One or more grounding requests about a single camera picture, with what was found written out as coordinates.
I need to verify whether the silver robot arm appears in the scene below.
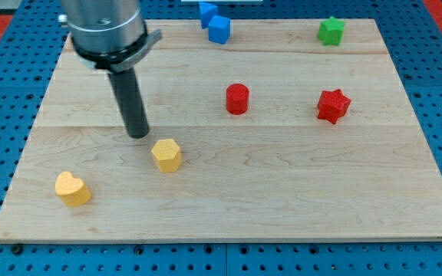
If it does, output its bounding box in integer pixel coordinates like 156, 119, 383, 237
60, 0, 162, 74

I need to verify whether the yellow heart block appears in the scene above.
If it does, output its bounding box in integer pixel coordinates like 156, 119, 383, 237
54, 171, 92, 207

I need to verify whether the red star block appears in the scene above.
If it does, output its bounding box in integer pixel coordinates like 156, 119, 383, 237
317, 89, 351, 124

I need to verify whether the blue triangle block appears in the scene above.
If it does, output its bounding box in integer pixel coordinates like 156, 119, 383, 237
199, 2, 218, 29

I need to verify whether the yellow hexagon block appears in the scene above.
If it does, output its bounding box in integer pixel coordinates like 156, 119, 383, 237
151, 139, 182, 173

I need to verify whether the wooden board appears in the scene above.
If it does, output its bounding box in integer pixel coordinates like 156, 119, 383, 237
0, 19, 442, 244

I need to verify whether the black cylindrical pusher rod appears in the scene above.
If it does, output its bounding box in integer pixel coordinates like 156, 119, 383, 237
108, 68, 150, 139

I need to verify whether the blue cube block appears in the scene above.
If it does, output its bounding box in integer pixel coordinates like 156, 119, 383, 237
208, 15, 231, 44

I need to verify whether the green star block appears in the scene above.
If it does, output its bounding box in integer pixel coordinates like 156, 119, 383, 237
317, 16, 345, 46

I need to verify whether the red cylinder block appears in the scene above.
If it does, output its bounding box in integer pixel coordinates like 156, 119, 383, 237
226, 84, 249, 115

